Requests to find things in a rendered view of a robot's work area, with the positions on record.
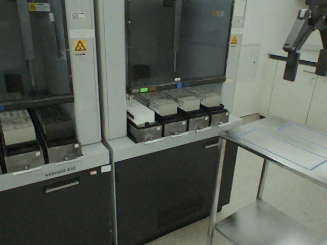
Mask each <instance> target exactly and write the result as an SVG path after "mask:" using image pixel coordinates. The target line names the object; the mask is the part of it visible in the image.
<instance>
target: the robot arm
mask: <svg viewBox="0 0 327 245"><path fill-rule="evenodd" d="M305 4H306V5H309V8H308V9H299V10H298V14H297V18H296V21H295V23H294V25H293V27H292V29H291V31H290V33H289V35H288V37H287V39H286V41H285V43H284V45H283V50H284V51H285V52H288V56H287V61H286V66H285V71H284V76H283V80H287V81H290V82H294V81H295V77H296V72H297V68H298V63H299V58H300V56H301V53H298V51H299V50H300V49H301V48H302V46H303V45H304V43H305V42H306V40H307V39H308V38H309V36H310V35H311V34H312V32H313V31H315V30H319V34H320V38H321V40H322V45H323V49H322V48H321V49H320V52H319V56H318V60H317V64H316V68H315V73H314V75H317V76H322V77H326V75H327V0H306V2H305ZM318 245H327V240H325V241H324V242H322V243H320V244H318Z"/></svg>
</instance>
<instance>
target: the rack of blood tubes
mask: <svg viewBox="0 0 327 245"><path fill-rule="evenodd" d="M126 107H127V117H128V118H129V119H130V120H131V121H133V122H134V123H136V124H137V125H140V124H145V122H149V123H150V122H154V112H153V111H152V110H150V109H149V108H147V107H146V106H144V105H143V104H141V103H140V102H138V101H136V100H134V99H133V100H131V99H130V100H126Z"/></svg>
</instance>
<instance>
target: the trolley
mask: <svg viewBox="0 0 327 245"><path fill-rule="evenodd" d="M226 141H228V142H230V143H233V144H235V145H237V146H239V147H241V148H243V149H245V150H247V151H249V152H251V153H253V154H256V155H258V156H260V157H261V158H263V159H264V163H263V168H262V173H261V178H260V184H259V189H258V191H257V195H256V200H255V201H253V202H252V203H250V204H248V205H247V206H245V207H243V208H241V209H240V210H238V211H236V212H234V213H232V214H231V215H229V216H227V217H226V218H224V219H223V220H221V221H219V222H218V223H216V224H215V219H216V211H217V207H218V199H219V191H220V184H221V176H222V168H223V160H224V152H225V144H226ZM269 162H271V163H273V164H275V165H278V166H280V167H282V168H284V169H286V170H288V171H290V172H292V173H294V174H296V175H298V176H301V177H303V178H304V179H306V180H308V181H310V182H312V183H314V184H316V185H318V186H320V187H323V188H325V189H327V132H325V131H322V130H318V129H315V128H312V127H309V126H306V125H303V124H300V123H297V122H294V121H291V120H288V119H286V118H283V117H280V116H278V115H272V116H270V117H267V118H264V119H260V120H257V121H254V122H251V123H248V124H245V125H242V126H239V127H236V128H233V129H229V130H226V131H223V132H220V133H219V145H218V153H217V158H216V167H215V175H214V184H213V192H212V201H211V209H210V215H209V223H208V232H207V241H206V245H212V243H213V234H214V229H215V230H216V231H218V232H219V233H220V234H222V235H223V236H224V237H225V238H227V240H228V241H230V242H231V243H232V244H233V245H318V244H320V243H322V242H324V241H325V240H327V239H326V238H325V237H323V236H321V235H319V234H318V233H316V232H314V231H313V230H311V229H309V228H308V227H306V226H305V225H303V224H301V223H299V222H298V221H296V220H294V218H292V217H290V216H289V215H287V214H285V213H284V212H282V211H280V210H278V209H277V208H275V207H273V206H272V205H270V204H269V203H267V202H265V201H264V200H262V196H263V191H264V186H265V181H266V175H267V171H268V166H269Z"/></svg>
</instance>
